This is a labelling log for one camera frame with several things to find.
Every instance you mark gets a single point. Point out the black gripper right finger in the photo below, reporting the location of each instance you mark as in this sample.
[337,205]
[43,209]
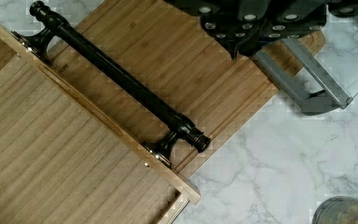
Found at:
[272,30]

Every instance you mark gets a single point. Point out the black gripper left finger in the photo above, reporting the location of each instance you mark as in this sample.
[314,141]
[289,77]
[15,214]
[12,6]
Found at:
[236,37]

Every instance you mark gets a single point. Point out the black drawer handle bar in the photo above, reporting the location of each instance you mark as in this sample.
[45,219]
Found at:
[180,126]

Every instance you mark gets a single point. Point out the wooden drawer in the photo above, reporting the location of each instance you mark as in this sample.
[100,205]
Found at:
[63,161]

